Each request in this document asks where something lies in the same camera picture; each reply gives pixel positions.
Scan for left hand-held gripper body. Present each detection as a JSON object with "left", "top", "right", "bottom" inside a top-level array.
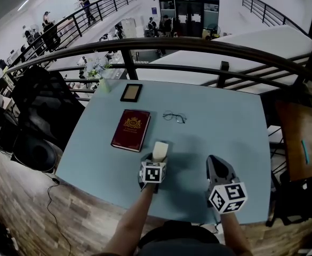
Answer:
[{"left": 138, "top": 153, "right": 170, "bottom": 195}]

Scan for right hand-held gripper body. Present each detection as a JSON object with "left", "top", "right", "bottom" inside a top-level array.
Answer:
[{"left": 205, "top": 154, "right": 249, "bottom": 214}]

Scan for cream rectangular block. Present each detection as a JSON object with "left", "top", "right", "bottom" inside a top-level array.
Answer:
[{"left": 151, "top": 141, "right": 170, "bottom": 163}]

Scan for person's right forearm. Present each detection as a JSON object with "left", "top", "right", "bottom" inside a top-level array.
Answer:
[{"left": 219, "top": 211, "right": 254, "bottom": 256}]

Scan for person's left forearm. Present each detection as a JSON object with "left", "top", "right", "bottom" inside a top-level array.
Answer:
[{"left": 94, "top": 187, "right": 156, "bottom": 256}]

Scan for dark red hardcover book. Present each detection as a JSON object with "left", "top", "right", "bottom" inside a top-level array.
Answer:
[{"left": 110, "top": 109, "right": 151, "bottom": 153}]

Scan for thin black round eyeglasses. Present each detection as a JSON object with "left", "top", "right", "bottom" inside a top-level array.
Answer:
[{"left": 162, "top": 110, "right": 188, "bottom": 124}]

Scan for person's dark clothed body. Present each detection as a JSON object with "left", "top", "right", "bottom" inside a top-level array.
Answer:
[{"left": 91, "top": 219, "right": 252, "bottom": 256}]

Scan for black swivel chair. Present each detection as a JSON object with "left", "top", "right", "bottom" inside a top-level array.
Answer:
[{"left": 265, "top": 168, "right": 312, "bottom": 228}]

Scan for brown wooden side table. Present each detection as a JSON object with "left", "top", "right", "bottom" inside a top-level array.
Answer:
[{"left": 275, "top": 99, "right": 312, "bottom": 183}]

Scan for light blue pen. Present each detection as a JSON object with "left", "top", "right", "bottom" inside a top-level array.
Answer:
[{"left": 300, "top": 139, "right": 311, "bottom": 165}]

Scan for white vase with flowers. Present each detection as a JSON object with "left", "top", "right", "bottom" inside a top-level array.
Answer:
[{"left": 83, "top": 51, "right": 113, "bottom": 93}]

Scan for black mesh office chair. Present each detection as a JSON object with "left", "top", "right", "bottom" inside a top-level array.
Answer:
[{"left": 10, "top": 65, "right": 89, "bottom": 173}]

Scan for curved black metal railing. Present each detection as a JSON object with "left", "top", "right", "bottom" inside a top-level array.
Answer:
[{"left": 4, "top": 37, "right": 312, "bottom": 104}]

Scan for dark glass double door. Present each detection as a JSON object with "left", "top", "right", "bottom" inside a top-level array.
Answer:
[{"left": 157, "top": 0, "right": 221, "bottom": 38}]

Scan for long black balcony railing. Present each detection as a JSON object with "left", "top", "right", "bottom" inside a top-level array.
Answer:
[{"left": 0, "top": 0, "right": 138, "bottom": 73}]

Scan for black picture frame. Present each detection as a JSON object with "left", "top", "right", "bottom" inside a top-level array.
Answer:
[{"left": 119, "top": 83, "right": 143, "bottom": 103}]

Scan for thin black floor cable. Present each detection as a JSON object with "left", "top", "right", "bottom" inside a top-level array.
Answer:
[{"left": 46, "top": 177, "right": 75, "bottom": 256}]

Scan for short black wall railing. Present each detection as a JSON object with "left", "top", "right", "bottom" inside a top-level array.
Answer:
[{"left": 242, "top": 0, "right": 311, "bottom": 37}]

